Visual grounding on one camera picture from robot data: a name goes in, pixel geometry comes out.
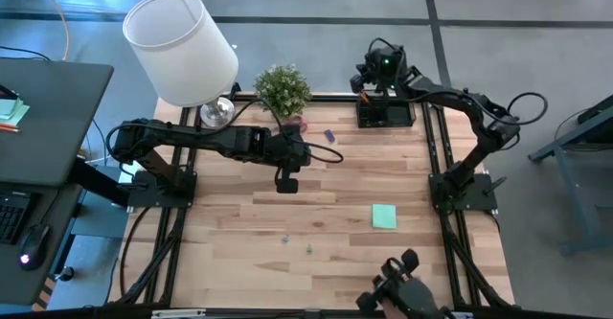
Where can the green sticky note pad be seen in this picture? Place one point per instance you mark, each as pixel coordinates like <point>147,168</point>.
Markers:
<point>384,216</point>

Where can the orange pencil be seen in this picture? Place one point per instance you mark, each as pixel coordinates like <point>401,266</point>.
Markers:
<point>364,97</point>
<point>9,128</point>

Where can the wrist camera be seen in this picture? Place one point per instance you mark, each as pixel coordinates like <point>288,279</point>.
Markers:
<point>358,82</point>
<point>287,185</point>

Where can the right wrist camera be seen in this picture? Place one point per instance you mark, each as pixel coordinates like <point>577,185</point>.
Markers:
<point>358,82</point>

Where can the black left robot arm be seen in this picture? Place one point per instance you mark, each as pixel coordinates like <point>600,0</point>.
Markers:
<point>206,139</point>

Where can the black side desk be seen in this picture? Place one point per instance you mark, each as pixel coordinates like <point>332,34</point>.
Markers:
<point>48,118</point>

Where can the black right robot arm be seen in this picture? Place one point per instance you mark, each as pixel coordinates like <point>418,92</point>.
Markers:
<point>455,99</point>

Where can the white shade table lamp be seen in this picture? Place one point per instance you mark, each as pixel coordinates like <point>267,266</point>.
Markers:
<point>182,55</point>

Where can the green potted plant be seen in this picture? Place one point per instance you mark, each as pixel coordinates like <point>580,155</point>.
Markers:
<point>282,91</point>

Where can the yellow black striped tape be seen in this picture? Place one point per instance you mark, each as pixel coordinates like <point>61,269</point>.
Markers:
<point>45,292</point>

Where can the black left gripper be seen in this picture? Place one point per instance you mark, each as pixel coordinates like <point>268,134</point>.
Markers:
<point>289,151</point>

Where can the silver metal bracket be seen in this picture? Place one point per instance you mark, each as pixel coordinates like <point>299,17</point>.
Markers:
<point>178,313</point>
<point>460,315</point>

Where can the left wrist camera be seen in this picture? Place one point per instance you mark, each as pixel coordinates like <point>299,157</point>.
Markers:
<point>287,185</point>

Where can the person's hand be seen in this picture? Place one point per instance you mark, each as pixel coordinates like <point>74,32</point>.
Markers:
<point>390,312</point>

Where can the pale green paper notes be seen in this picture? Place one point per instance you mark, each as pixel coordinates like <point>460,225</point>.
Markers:
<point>12,110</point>

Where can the black round knob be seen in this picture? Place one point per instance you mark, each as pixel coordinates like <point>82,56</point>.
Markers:
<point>65,274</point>

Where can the small purple-blue eraser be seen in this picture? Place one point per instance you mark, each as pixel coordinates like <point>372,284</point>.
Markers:
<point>329,135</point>

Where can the dark blue metal cart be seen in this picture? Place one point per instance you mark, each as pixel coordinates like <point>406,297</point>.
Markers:
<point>604,127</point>

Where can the black mesh desk organizer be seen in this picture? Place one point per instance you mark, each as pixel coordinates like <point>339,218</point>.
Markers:
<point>388,115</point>

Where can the black computer mouse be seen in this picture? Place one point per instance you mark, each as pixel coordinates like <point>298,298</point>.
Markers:
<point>33,246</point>

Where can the black aluminium table frame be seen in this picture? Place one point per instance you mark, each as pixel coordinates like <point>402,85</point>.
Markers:
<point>330,98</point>

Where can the black keyboard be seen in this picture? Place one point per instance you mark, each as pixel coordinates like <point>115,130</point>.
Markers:
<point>12,216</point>

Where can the small white box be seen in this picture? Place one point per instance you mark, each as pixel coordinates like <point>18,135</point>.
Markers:
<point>129,173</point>

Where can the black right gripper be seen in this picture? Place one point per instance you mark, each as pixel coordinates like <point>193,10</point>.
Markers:
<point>387,70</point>

